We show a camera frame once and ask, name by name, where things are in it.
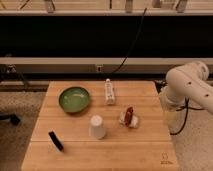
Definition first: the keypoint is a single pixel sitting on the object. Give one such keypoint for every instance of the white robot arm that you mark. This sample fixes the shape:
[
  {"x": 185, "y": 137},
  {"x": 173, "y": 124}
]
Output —
[{"x": 186, "y": 81}]

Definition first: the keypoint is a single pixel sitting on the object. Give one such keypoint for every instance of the black eraser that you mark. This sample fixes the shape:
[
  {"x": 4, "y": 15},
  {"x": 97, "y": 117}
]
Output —
[{"x": 56, "y": 141}]

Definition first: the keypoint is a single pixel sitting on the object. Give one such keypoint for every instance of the white tube bottle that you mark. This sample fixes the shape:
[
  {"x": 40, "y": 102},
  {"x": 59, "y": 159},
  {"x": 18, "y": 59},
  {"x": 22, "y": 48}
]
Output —
[{"x": 109, "y": 93}]

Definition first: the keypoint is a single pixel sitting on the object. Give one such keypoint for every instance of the green bowl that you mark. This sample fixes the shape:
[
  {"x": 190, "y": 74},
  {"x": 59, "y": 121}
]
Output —
[{"x": 74, "y": 99}]

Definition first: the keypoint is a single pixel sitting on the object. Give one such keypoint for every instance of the red and white toy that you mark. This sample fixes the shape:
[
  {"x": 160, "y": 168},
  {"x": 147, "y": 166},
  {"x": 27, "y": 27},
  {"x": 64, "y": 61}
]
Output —
[{"x": 128, "y": 118}]

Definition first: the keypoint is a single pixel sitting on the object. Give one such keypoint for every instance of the wooden board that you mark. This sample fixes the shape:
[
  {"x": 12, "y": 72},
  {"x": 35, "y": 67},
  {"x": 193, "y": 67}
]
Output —
[{"x": 145, "y": 148}]

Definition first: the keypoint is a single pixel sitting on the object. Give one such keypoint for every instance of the black chair base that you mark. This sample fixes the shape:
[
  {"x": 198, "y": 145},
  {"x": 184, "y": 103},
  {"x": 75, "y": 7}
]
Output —
[{"x": 12, "y": 117}]

